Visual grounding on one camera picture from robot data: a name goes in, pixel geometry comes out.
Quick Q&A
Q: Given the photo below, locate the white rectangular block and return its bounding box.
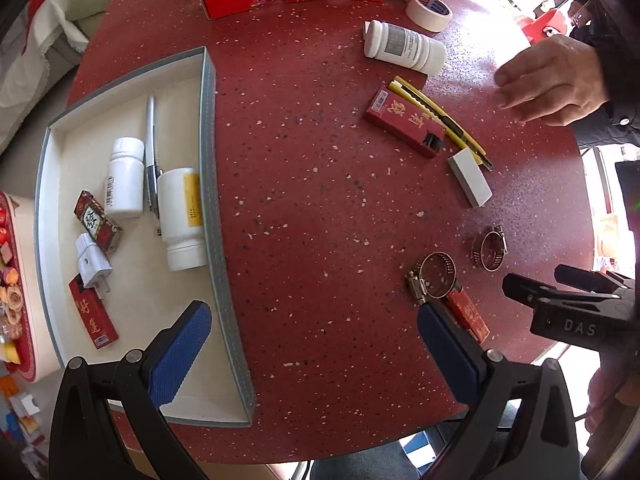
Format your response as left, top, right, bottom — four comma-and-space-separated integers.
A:
448, 148, 492, 208

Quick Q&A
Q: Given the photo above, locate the masking tape roll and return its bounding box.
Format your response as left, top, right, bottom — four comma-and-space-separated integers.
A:
406, 0, 452, 34

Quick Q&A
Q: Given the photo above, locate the white plug adapter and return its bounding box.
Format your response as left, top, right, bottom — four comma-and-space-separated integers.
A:
76, 233, 113, 295

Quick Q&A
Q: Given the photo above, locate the yellow utility knife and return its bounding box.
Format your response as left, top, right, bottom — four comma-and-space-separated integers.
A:
387, 76, 494, 171

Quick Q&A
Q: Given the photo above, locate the small white pill bottle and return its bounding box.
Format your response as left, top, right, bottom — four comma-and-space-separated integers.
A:
104, 136, 144, 219

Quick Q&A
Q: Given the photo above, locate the silver pen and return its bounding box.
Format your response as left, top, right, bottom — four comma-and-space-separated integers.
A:
144, 96, 162, 236

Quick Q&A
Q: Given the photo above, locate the red flat box gold text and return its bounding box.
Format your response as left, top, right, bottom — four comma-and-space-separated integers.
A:
68, 274, 119, 349

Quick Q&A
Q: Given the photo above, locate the red plastic stool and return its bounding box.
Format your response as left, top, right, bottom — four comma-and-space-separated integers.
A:
516, 9, 568, 46

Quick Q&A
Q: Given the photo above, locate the white bottle grey label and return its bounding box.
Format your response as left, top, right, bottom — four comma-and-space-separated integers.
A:
363, 20, 447, 77

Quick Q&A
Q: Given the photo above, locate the metal hose clamp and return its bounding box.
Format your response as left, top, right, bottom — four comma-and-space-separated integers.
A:
472, 226, 508, 273
407, 252, 461, 306

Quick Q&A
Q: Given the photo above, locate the white bottle yellow label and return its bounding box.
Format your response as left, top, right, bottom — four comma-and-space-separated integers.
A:
157, 168, 207, 272

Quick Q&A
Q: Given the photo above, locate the red card box black end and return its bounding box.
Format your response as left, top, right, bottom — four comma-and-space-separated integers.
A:
363, 87, 445, 158

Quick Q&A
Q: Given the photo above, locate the bystander dark jacket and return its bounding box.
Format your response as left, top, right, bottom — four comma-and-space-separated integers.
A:
568, 0, 639, 148

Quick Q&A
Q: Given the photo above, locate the red lighter gold text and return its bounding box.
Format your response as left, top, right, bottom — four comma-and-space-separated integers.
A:
446, 289, 490, 344

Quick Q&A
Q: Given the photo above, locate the red mahjong lighter box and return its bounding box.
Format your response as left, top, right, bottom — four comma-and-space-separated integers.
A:
74, 190, 124, 255

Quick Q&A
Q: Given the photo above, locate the white tray grey rim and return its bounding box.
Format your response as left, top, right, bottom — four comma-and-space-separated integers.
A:
35, 47, 256, 428

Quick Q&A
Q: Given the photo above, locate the bystander hand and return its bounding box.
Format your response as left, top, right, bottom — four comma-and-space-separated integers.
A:
495, 36, 608, 127

